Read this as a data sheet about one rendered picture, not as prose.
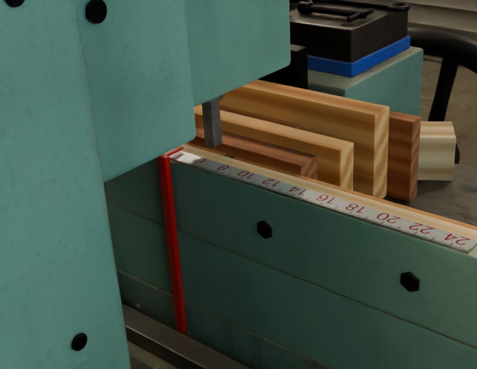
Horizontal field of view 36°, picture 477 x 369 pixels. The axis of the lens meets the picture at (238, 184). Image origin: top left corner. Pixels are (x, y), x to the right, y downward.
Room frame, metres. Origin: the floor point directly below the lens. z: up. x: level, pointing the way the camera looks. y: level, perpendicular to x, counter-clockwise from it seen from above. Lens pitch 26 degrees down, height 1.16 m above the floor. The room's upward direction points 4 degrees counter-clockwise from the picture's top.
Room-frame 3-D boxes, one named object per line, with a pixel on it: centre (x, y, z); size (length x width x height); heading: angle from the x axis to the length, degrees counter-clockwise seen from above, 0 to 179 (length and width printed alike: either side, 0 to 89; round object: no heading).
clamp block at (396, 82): (0.66, -0.08, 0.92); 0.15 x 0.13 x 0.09; 48
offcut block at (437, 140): (0.53, -0.15, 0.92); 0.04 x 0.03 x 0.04; 79
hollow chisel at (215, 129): (0.49, 0.02, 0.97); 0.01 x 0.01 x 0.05; 48
